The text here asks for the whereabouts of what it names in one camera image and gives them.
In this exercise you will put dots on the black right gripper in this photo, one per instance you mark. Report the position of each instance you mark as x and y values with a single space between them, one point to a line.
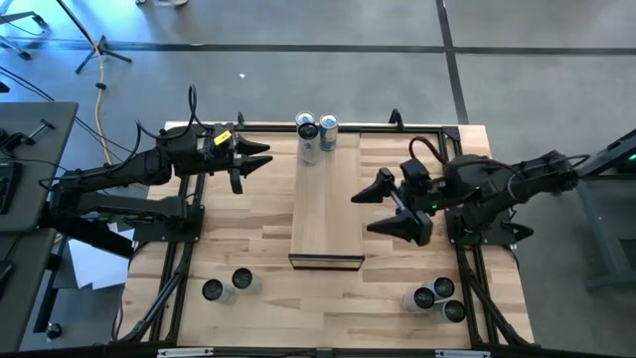
425 199

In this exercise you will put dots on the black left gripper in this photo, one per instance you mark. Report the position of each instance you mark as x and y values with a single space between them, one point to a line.
216 159

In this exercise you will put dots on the white Celsius can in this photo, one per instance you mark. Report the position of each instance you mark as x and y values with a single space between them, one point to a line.
453 311
242 278
423 298
308 144
212 290
443 287

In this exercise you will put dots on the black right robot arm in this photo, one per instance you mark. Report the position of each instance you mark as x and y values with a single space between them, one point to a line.
497 184

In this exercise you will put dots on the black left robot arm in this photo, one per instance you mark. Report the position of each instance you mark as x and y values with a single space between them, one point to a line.
109 171

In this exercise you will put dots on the yellow tag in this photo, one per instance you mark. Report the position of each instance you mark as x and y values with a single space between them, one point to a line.
222 138

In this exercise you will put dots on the black table clamp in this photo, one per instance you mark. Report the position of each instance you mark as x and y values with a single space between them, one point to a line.
396 119
241 121

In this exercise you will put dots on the black tripod stand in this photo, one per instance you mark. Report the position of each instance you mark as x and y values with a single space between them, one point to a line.
102 48

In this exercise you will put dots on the black desk beam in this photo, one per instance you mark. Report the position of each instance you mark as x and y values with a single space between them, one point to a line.
79 233

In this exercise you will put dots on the grey metal cart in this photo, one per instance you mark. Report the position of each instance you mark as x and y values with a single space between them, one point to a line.
596 224

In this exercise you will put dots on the black desk tool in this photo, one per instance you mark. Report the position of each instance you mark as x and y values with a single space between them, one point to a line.
15 139

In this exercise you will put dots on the black keyboard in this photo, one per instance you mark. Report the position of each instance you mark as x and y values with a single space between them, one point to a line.
7 189

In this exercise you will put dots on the grey metal stand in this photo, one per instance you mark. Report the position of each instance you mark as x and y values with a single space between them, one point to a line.
35 20

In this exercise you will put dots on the black caster wheel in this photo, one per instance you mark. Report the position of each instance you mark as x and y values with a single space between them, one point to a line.
53 331

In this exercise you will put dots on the dark grey desk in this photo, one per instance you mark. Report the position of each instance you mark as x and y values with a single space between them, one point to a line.
20 298

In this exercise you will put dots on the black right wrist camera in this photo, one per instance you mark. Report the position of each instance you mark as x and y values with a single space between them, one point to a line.
415 171

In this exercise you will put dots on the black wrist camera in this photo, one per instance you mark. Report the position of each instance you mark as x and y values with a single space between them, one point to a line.
415 171
208 144

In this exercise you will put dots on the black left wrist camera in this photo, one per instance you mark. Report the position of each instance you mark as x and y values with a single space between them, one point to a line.
208 144

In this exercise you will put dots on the wooden shelf with black frame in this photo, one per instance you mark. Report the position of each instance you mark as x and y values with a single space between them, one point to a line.
328 214

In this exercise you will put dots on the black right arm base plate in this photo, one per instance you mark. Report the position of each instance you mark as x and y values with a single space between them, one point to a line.
499 234

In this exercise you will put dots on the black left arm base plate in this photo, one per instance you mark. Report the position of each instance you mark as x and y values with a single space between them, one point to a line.
149 232

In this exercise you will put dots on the silver edge bracket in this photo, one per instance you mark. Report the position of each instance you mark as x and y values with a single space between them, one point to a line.
462 354
184 352

